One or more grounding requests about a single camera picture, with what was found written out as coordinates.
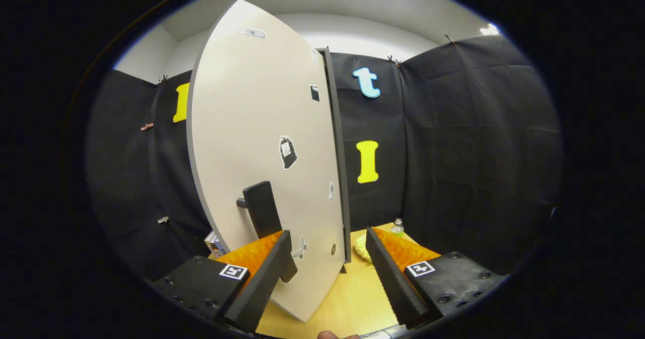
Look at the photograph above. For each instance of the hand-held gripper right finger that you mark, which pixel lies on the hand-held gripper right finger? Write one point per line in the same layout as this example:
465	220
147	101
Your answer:
392	283

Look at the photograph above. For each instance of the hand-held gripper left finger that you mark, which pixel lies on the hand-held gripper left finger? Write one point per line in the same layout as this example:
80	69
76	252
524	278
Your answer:
264	283

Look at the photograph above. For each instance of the pale yellow plush item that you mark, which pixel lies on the pale yellow plush item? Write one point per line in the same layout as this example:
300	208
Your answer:
363	248

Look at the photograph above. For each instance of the green label plastic bottle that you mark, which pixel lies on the green label plastic bottle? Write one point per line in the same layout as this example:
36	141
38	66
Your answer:
397	229

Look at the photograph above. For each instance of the black backdrop cloth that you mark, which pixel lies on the black backdrop cloth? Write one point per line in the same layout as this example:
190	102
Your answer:
478	152

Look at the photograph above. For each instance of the red clip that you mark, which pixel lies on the red clip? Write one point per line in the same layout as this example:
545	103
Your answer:
147	126

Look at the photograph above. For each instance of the black clip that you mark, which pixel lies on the black clip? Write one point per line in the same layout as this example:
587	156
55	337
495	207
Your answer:
163	79
449	39
393	61

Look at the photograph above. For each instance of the small ceiling light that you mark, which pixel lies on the small ceiling light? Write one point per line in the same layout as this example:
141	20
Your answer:
489	29

